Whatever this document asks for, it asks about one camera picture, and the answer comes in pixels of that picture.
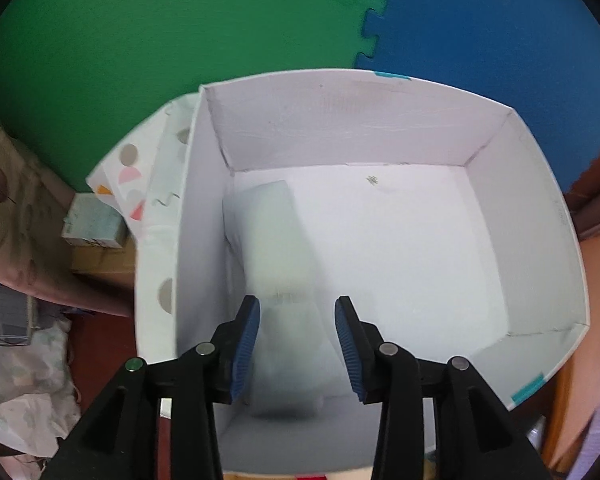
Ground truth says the grey basket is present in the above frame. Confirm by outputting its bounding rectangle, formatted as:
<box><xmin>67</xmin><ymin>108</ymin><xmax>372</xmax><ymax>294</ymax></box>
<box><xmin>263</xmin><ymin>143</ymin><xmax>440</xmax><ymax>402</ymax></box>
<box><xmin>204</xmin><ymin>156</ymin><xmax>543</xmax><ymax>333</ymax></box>
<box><xmin>0</xmin><ymin>282</ymin><xmax>63</xmax><ymax>348</ymax></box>

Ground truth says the white patterned box lid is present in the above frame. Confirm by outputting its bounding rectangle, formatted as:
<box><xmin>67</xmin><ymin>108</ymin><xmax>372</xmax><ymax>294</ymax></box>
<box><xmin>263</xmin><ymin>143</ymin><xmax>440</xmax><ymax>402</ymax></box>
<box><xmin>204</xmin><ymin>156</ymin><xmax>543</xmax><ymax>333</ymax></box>
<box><xmin>86</xmin><ymin>92</ymin><xmax>202</xmax><ymax>366</ymax></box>

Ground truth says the white cardboard box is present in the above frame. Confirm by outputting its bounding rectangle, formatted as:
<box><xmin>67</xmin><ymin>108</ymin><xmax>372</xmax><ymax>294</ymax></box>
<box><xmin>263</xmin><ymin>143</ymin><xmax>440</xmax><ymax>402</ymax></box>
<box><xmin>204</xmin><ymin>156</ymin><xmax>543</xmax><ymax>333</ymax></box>
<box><xmin>172</xmin><ymin>67</ymin><xmax>592</xmax><ymax>476</ymax></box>

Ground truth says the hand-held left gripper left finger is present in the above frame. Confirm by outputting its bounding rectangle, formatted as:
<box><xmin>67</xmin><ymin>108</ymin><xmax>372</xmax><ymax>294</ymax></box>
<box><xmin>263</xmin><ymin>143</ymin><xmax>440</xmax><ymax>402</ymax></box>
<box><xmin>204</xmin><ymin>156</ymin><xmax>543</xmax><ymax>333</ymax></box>
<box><xmin>42</xmin><ymin>295</ymin><xmax>261</xmax><ymax>480</ymax></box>

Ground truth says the green foam mat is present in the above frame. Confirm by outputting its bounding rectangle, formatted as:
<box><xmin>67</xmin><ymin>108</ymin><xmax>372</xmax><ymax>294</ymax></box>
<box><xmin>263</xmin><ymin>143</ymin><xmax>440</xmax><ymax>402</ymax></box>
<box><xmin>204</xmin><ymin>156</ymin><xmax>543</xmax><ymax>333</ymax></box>
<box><xmin>0</xmin><ymin>0</ymin><xmax>398</xmax><ymax>196</ymax></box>

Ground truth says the small teal carton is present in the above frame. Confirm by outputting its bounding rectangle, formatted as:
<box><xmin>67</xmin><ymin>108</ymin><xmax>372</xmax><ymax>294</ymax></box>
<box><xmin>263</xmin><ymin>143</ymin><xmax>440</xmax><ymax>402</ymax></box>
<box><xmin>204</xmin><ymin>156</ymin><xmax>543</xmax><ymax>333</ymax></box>
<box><xmin>61</xmin><ymin>192</ymin><xmax>128</xmax><ymax>250</ymax></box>

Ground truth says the brown cardboard box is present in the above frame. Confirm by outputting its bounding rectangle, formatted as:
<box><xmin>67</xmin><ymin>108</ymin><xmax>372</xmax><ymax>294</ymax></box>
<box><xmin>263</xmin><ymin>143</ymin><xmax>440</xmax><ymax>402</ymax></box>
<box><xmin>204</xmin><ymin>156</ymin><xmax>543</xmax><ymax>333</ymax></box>
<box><xmin>70</xmin><ymin>240</ymin><xmax>137</xmax><ymax>288</ymax></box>

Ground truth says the pale white underwear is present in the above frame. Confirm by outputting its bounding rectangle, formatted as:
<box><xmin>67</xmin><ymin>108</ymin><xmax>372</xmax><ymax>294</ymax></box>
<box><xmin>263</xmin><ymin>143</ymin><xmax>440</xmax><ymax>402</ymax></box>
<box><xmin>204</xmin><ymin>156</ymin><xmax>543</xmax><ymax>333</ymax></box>
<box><xmin>222</xmin><ymin>180</ymin><xmax>341</xmax><ymax>418</ymax></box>

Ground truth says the blue foam mat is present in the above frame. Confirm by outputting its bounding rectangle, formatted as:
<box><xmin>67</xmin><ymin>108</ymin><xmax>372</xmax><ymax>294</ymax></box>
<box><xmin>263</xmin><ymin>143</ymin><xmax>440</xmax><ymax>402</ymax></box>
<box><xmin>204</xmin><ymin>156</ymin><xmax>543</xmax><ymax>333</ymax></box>
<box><xmin>355</xmin><ymin>0</ymin><xmax>600</xmax><ymax>196</ymax></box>

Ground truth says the floral pink blanket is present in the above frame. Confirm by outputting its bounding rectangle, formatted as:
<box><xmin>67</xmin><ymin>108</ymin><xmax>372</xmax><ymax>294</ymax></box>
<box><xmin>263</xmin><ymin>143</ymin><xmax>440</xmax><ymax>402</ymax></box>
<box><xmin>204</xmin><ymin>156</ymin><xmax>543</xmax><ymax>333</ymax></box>
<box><xmin>0</xmin><ymin>95</ymin><xmax>136</xmax><ymax>318</ymax></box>

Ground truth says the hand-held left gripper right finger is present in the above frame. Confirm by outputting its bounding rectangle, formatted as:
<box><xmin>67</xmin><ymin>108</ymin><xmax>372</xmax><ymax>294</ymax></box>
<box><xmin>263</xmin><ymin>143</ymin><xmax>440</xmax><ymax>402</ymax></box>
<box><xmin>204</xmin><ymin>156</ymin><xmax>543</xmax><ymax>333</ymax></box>
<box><xmin>334</xmin><ymin>296</ymin><xmax>553</xmax><ymax>480</ymax></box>

